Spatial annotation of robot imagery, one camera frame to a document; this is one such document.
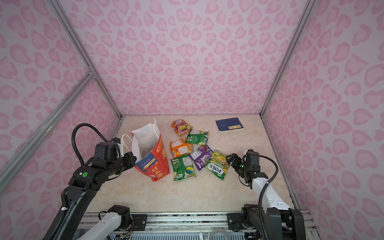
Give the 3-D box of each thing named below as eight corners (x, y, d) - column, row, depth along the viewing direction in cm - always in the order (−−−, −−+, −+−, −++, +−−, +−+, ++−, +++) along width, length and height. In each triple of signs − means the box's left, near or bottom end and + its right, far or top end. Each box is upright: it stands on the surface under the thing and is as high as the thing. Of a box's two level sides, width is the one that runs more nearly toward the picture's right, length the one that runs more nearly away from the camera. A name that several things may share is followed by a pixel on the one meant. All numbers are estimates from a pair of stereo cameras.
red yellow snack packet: (169, 128, 115) (168, 124, 111) (179, 121, 120) (178, 117, 116) (182, 138, 109) (181, 134, 105) (192, 130, 114) (191, 126, 110)
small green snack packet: (186, 142, 105) (186, 140, 103) (190, 131, 112) (189, 128, 109) (206, 146, 103) (206, 143, 101) (208, 134, 110) (209, 131, 107)
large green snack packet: (174, 182, 88) (173, 179, 85) (171, 160, 97) (170, 157, 94) (196, 176, 90) (196, 174, 87) (191, 156, 99) (190, 153, 96)
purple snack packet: (199, 171, 92) (199, 169, 90) (187, 156, 98) (187, 154, 97) (217, 157, 97) (217, 156, 96) (204, 144, 104) (205, 142, 102)
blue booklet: (219, 134, 111) (220, 132, 109) (215, 121, 119) (215, 120, 118) (243, 130, 113) (244, 129, 111) (237, 118, 121) (238, 116, 119)
